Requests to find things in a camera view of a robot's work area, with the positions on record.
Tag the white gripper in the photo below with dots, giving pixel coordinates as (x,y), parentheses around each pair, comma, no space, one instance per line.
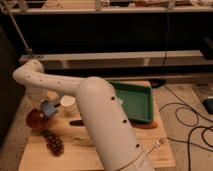
(36,95)

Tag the blue sponge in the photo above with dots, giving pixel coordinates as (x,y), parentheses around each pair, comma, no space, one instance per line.
(48,109)

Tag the red bowl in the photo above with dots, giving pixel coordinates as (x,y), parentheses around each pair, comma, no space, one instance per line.
(36,120)

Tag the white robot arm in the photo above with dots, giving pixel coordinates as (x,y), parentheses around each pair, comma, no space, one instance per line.
(104,118)

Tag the white paper cup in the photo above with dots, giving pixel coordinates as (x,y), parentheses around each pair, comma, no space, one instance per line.
(68,103)

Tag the bunch of dark grapes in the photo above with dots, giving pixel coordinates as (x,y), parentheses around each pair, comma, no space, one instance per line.
(53,142)

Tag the wooden cutting board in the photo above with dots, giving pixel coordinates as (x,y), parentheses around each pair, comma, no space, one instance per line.
(37,156)

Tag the green plastic tray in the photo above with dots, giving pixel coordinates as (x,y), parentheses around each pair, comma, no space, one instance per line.
(137,101)

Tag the orange carrot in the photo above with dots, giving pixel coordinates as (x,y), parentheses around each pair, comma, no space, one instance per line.
(151,125)

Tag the silver fork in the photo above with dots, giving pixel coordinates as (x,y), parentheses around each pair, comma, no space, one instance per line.
(158,144)

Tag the black handled knife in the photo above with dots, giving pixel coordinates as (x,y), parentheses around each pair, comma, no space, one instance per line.
(76,123)

